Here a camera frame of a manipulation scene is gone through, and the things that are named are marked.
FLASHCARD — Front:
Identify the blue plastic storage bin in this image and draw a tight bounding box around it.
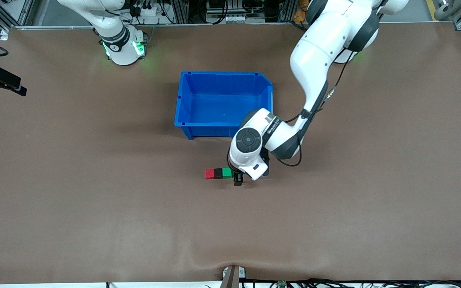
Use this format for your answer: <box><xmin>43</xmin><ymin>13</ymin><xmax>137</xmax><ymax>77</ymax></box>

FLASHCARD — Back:
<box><xmin>174</xmin><ymin>71</ymin><xmax>274</xmax><ymax>141</ymax></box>

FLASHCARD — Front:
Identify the table cover mat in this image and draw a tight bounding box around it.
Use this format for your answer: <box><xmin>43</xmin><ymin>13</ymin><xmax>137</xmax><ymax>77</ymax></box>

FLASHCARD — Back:
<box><xmin>0</xmin><ymin>22</ymin><xmax>461</xmax><ymax>285</ymax></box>

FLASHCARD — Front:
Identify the white terminal block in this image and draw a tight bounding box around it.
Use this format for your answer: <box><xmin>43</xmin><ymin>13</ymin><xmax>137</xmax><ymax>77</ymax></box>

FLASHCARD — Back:
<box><xmin>224</xmin><ymin>15</ymin><xmax>265</xmax><ymax>23</ymax></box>

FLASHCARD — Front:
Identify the orange packaged goods pile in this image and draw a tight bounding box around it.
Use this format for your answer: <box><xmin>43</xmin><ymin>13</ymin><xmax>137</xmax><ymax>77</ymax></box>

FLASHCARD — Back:
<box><xmin>293</xmin><ymin>0</ymin><xmax>309</xmax><ymax>23</ymax></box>

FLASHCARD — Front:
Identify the white power strip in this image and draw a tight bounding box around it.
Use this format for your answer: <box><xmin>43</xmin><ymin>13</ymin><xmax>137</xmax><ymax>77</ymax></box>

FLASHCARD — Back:
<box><xmin>132</xmin><ymin>5</ymin><xmax>175</xmax><ymax>18</ymax></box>

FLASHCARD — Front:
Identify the grey curved tube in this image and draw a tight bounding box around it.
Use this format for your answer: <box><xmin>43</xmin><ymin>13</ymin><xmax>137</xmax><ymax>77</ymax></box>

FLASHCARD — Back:
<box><xmin>434</xmin><ymin>0</ymin><xmax>455</xmax><ymax>21</ymax></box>

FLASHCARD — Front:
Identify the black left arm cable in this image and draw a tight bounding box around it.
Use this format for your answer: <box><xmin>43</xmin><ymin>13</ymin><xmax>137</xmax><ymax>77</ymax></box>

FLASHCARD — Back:
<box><xmin>277</xmin><ymin>50</ymin><xmax>355</xmax><ymax>167</ymax></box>

